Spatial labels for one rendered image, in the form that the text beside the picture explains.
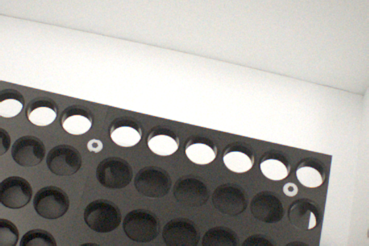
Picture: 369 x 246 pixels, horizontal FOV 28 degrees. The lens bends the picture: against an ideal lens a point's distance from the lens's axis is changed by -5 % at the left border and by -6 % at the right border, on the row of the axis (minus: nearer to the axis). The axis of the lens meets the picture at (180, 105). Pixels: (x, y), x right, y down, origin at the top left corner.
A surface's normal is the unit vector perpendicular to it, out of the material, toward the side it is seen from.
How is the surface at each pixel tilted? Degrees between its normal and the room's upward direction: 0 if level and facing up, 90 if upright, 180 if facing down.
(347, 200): 0
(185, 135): 0
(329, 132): 0
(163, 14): 90
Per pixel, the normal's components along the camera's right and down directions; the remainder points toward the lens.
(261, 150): 0.09, -0.54
